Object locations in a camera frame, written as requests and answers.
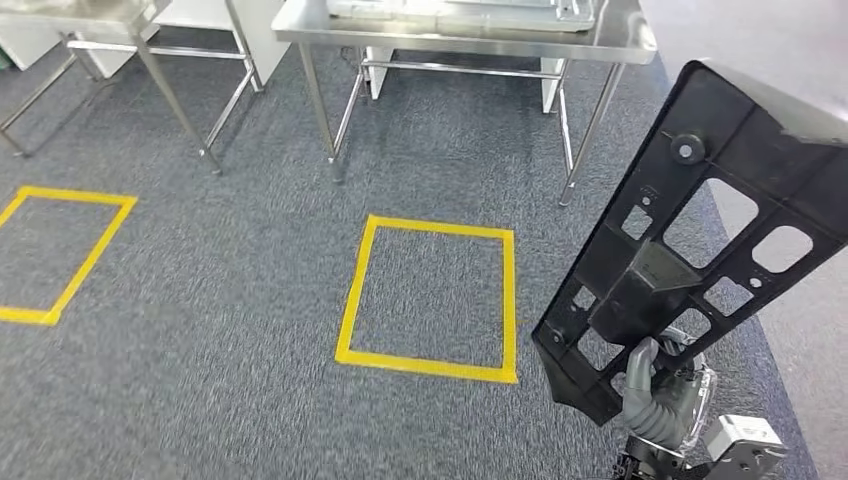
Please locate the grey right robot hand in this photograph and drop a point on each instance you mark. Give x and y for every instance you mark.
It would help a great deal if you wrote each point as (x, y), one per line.
(669, 404)

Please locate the black plastic plate bracket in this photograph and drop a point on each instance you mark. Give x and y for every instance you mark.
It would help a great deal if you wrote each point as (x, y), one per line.
(636, 291)

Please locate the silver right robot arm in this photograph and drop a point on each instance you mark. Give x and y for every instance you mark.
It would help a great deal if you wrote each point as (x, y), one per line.
(656, 467)

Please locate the stainless steel workbench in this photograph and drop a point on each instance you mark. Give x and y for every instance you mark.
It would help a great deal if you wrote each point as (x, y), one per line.
(66, 16)
(464, 43)

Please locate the yellow floor tape square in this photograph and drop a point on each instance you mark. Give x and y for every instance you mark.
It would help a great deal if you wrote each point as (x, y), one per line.
(424, 366)
(66, 195)

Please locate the clear plastic packaging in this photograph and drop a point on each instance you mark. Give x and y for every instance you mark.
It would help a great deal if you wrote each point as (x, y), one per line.
(464, 16)

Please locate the white panel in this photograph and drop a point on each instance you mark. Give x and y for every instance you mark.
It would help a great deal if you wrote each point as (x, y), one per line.
(33, 46)

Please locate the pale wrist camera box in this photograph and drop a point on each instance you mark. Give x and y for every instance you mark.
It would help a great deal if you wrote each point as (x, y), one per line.
(742, 437)

